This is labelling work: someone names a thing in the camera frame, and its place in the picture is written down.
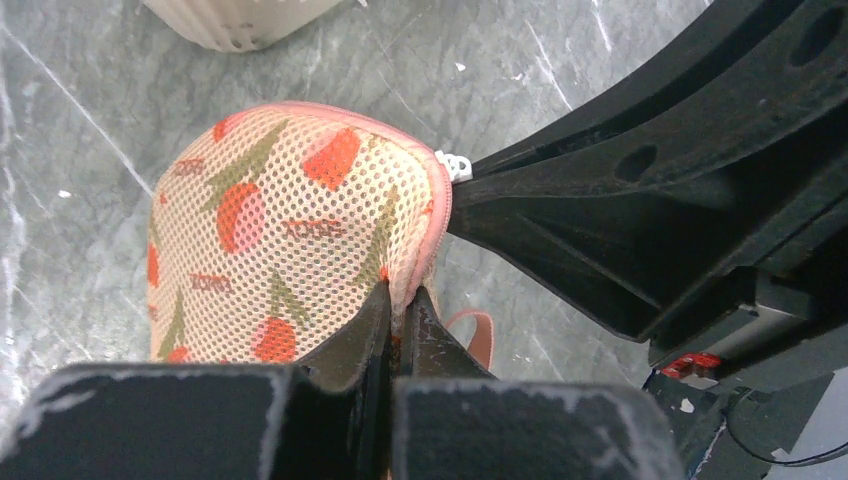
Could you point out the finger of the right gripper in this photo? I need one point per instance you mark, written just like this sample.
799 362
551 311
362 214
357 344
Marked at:
743 76

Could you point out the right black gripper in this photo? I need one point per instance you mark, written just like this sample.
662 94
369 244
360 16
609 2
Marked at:
702 221

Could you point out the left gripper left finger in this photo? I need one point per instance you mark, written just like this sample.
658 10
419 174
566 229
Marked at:
324 416

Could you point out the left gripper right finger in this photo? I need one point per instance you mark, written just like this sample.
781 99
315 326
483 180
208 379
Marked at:
455 420

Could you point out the floral mesh laundry bag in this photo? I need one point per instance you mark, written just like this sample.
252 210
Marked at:
269 231

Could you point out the cream laundry basket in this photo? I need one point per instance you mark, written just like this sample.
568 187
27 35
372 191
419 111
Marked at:
237 26

